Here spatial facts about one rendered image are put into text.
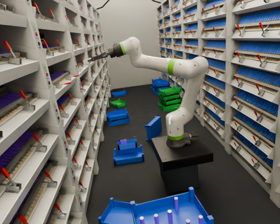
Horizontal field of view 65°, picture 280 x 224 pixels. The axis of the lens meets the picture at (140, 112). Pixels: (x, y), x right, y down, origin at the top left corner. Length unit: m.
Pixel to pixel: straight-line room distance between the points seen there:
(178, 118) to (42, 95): 0.92
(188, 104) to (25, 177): 1.19
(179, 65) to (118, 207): 1.11
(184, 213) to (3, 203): 0.71
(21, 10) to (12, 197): 0.76
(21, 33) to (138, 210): 0.96
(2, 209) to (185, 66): 1.15
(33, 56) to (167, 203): 0.93
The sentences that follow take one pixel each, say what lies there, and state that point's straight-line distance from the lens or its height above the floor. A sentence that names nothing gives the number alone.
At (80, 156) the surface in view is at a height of 0.37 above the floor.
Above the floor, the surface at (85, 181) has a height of 0.18.
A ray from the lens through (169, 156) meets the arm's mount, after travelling 1.58.
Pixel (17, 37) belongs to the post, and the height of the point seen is 1.24.
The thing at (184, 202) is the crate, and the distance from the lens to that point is 1.15.
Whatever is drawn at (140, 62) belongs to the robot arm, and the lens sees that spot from 1.63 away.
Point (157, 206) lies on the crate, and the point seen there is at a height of 0.42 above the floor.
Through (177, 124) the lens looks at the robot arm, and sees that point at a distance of 1.60.
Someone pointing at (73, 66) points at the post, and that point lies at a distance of 1.83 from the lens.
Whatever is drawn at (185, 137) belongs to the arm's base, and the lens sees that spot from 1.70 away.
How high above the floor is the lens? 1.18
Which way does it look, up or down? 19 degrees down
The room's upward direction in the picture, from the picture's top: 7 degrees counter-clockwise
